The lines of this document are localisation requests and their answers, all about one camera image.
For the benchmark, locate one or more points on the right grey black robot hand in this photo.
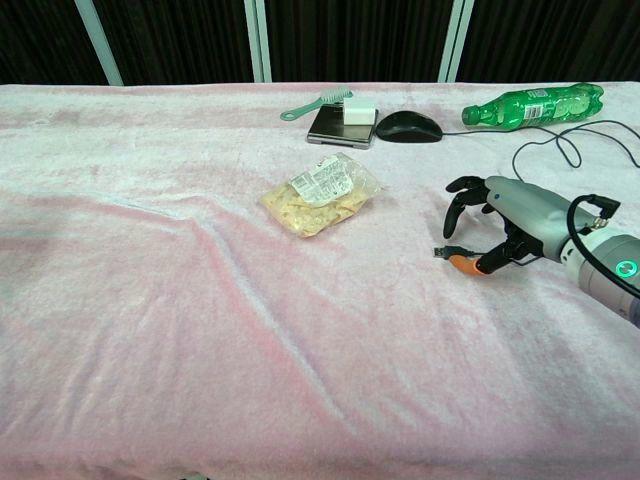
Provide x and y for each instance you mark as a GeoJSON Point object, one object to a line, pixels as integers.
{"type": "Point", "coordinates": [520, 205]}

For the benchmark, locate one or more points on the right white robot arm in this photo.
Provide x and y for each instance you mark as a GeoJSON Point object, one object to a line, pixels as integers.
{"type": "Point", "coordinates": [607, 270]}

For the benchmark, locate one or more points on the black computer mouse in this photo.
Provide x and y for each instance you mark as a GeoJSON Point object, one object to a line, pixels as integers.
{"type": "Point", "coordinates": [409, 126]}

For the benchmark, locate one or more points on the green plastic soda bottle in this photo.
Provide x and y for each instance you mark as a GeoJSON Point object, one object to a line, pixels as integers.
{"type": "Point", "coordinates": [535, 106]}

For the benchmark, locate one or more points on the white charger cube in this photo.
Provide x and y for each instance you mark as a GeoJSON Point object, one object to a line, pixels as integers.
{"type": "Point", "coordinates": [358, 111]}

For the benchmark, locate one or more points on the grey digital kitchen scale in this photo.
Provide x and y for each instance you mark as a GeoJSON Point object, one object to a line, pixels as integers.
{"type": "Point", "coordinates": [340, 131]}

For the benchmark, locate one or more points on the clear bag of snack chips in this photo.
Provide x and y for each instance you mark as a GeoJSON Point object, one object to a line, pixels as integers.
{"type": "Point", "coordinates": [320, 195]}

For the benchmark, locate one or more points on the mint green hair brush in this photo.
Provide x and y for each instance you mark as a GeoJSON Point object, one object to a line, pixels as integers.
{"type": "Point", "coordinates": [317, 103]}

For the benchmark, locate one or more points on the pink plush table cloth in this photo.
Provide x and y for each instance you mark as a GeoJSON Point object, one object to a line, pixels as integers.
{"type": "Point", "coordinates": [280, 300]}

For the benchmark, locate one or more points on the white slanted frame post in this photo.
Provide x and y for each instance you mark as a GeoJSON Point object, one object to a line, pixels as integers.
{"type": "Point", "coordinates": [456, 40]}
{"type": "Point", "coordinates": [99, 40]}

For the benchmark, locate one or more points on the white vertical frame post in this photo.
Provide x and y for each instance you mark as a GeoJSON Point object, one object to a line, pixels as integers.
{"type": "Point", "coordinates": [258, 40]}

